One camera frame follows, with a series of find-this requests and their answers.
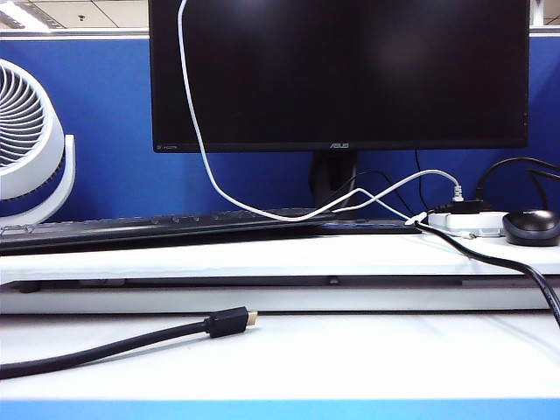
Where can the black monitor stand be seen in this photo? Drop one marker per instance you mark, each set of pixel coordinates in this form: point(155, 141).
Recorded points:
point(332, 175)

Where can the white power strip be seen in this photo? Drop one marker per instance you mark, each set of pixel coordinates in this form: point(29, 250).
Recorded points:
point(464, 224)

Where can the blue table edge strip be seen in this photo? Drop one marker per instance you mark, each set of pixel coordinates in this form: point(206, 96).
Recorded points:
point(280, 411)

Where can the white desk fan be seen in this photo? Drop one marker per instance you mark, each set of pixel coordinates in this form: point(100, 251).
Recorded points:
point(54, 140)

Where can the black ASUS monitor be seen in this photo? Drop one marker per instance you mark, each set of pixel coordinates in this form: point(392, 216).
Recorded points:
point(350, 74)

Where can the black computer mouse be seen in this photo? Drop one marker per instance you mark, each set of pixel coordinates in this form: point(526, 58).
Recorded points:
point(531, 228)

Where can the blue office partition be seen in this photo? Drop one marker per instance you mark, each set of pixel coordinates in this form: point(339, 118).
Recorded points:
point(114, 131)

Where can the black Logitech keyboard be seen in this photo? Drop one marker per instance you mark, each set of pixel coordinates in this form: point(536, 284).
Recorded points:
point(109, 229)

